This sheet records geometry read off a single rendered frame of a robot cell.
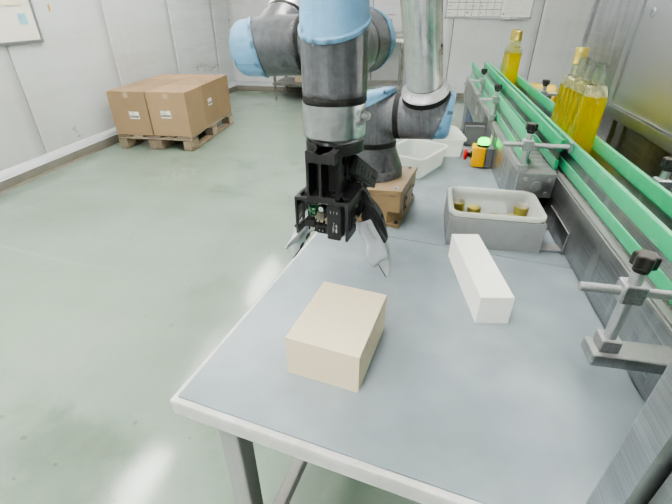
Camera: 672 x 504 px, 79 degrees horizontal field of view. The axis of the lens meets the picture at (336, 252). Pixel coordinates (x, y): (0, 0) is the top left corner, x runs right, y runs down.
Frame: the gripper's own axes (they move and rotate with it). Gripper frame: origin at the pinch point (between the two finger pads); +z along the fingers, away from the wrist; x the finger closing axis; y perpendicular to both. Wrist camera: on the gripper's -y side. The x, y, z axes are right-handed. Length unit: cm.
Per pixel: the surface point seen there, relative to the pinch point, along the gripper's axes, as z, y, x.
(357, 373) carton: 13.1, 8.2, 5.7
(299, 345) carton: 10.6, 8.1, -3.7
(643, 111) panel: -10, -78, 54
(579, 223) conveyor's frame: 8, -45, 40
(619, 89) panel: -12, -96, 51
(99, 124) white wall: 72, -262, -355
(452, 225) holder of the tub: 12.2, -42.9, 13.6
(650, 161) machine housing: 1, -74, 58
